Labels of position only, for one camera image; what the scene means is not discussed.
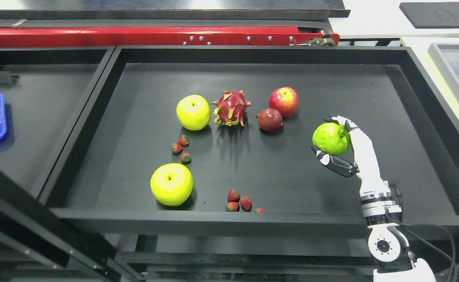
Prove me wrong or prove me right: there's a yellow apple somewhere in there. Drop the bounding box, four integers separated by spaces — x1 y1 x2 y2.
176 94 211 131
149 163 194 206

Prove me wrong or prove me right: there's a green apple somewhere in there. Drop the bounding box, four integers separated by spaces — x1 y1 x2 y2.
312 123 351 156

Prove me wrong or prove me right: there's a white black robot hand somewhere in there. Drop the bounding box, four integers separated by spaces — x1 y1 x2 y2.
311 116 390 197

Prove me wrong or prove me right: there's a yellow apple upper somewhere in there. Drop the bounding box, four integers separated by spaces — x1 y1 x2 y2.
176 94 211 131

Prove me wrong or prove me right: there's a black metal shelf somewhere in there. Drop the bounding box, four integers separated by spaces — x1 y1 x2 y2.
0 0 459 282

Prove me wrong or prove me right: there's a red dragon fruit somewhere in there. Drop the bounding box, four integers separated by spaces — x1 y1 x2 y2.
212 90 251 127

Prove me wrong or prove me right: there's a dark red plum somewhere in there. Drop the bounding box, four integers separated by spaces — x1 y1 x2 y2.
256 108 283 132

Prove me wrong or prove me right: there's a red apple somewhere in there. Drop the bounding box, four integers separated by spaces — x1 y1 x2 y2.
268 87 299 117

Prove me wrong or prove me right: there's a yellow apple lower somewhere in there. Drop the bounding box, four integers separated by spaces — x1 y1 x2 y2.
149 163 194 206

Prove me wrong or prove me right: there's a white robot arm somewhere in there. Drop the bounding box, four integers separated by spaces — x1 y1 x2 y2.
361 181 437 282

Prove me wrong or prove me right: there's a red metal beam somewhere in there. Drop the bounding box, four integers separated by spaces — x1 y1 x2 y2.
0 26 340 48

